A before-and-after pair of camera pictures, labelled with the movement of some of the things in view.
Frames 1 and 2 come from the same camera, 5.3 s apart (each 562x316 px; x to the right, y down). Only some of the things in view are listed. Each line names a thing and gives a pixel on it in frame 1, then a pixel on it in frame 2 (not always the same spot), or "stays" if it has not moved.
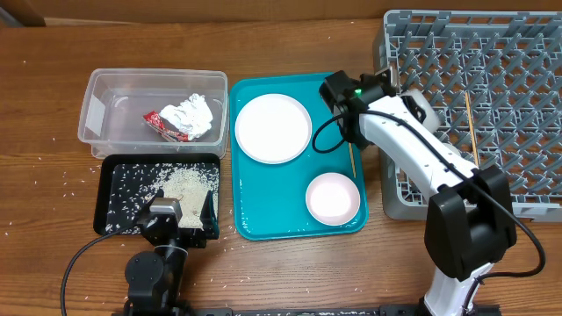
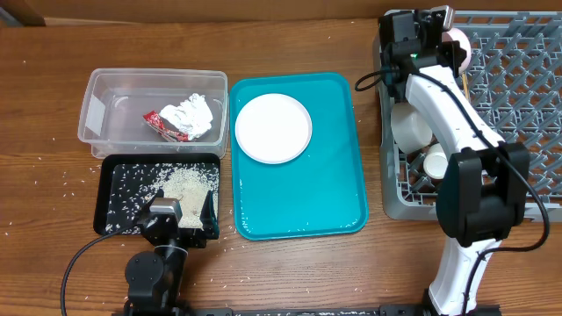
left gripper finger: [145, 211] stays
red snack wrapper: [154, 119] stays
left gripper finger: [209, 217] stays
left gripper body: [190, 237] stays
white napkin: [193, 117] stays
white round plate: [273, 128] stays
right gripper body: [347, 130] to [452, 49]
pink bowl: [333, 198] to [453, 34]
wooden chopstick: [351, 156] to [466, 86]
